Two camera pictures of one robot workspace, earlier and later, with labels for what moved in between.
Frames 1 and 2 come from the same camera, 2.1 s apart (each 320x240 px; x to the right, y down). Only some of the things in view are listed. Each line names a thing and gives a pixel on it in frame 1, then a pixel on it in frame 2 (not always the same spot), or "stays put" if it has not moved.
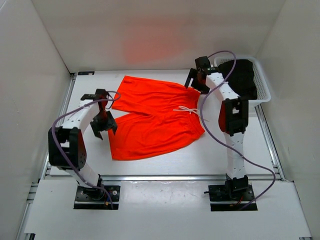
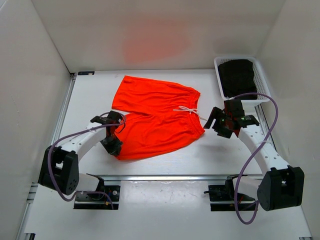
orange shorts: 161,116 stays put
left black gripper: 110,124 → 116,148
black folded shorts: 241,79 stays put
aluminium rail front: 184,177 stays put
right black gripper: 192,73 → 216,112
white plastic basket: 263,95 stays put
